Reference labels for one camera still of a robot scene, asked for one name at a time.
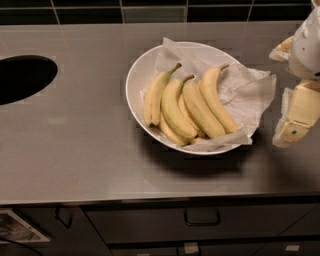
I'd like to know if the white oval bowl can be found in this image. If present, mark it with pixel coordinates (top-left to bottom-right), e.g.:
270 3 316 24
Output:
126 39 257 155

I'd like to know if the grey drawer with handle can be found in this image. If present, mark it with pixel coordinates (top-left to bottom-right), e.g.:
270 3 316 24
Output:
87 204 314 244

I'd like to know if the black door handle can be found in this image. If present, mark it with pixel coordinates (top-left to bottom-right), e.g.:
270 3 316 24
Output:
55 206 73 229

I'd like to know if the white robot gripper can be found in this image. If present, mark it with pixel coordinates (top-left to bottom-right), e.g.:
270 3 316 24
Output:
269 7 320 148

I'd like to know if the bottom hidden yellow banana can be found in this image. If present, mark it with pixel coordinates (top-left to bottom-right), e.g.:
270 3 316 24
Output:
158 115 189 147

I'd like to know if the white crumpled paper liner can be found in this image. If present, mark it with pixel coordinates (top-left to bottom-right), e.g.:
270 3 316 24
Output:
139 36 277 153

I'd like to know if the black drawer handle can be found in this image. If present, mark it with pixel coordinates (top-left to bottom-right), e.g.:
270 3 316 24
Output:
184 208 221 227

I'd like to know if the grey cabinet door left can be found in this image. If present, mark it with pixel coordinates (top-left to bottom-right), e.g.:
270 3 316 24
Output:
16 206 111 256

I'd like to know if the thin banana between others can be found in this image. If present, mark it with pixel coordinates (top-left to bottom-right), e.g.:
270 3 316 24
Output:
178 94 206 138

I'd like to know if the lower grey drawer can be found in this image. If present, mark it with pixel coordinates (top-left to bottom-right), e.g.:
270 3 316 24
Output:
111 241 320 256

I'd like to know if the black oval sink hole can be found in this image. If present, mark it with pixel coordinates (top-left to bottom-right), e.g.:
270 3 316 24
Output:
0 55 58 105

